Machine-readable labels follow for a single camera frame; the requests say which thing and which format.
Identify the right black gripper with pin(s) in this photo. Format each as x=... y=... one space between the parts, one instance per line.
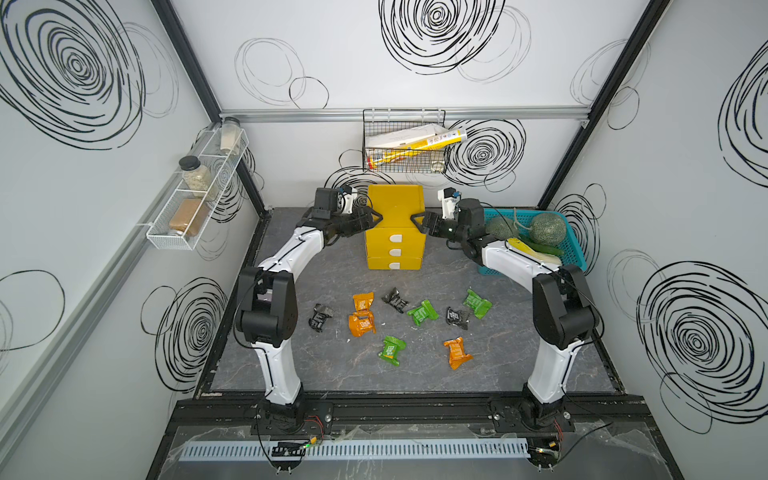
x=436 y=218

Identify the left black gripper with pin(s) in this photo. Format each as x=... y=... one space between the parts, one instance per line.
x=362 y=225

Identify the yellow drawer cabinet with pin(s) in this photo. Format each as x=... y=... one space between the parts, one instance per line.
x=395 y=243

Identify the black cookie packet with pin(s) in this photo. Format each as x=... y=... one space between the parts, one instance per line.
x=458 y=318
x=394 y=299
x=321 y=314

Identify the green cookie packet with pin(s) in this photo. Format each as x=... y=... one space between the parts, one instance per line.
x=479 y=305
x=392 y=346
x=424 y=311

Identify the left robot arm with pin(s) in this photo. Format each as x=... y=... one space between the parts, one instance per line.
x=267 y=312

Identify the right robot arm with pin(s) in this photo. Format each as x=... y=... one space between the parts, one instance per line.
x=564 y=314

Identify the yellow white package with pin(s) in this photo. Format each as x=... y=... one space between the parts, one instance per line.
x=404 y=144

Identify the orange cookie packet upper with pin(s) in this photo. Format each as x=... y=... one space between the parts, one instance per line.
x=363 y=301

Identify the left green melon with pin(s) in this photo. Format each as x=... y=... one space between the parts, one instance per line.
x=501 y=228

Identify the green melon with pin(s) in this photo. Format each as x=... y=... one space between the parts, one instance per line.
x=548 y=228
x=501 y=228

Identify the orange cookie packet large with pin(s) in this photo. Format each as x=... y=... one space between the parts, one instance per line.
x=361 y=322

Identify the teal plastic basket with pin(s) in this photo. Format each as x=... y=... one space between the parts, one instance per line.
x=572 y=252

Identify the green cucumber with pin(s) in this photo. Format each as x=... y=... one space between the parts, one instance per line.
x=541 y=248

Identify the right green melon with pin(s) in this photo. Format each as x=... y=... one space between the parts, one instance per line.
x=548 y=228

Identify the yellow white cabbage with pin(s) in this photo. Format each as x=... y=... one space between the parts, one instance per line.
x=520 y=246

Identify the orange cookie packet right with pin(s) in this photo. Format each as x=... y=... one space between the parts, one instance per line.
x=457 y=355

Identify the clear jar far shelf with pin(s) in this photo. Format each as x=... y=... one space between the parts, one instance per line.
x=230 y=133

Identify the black lid spice jar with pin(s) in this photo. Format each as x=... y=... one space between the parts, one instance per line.
x=198 y=178

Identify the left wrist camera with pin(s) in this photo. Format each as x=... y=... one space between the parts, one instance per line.
x=346 y=199

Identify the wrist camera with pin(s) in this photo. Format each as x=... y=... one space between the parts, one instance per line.
x=346 y=199
x=449 y=198

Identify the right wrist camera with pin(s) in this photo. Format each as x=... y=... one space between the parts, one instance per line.
x=449 y=198

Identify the black wire wall basket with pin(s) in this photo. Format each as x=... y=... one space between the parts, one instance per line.
x=379 y=121

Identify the white wire wall shelf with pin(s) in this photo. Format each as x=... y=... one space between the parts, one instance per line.
x=223 y=167

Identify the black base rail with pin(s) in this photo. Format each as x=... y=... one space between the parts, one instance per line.
x=331 y=414

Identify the white slotted cable duct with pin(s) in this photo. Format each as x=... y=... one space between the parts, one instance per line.
x=405 y=449

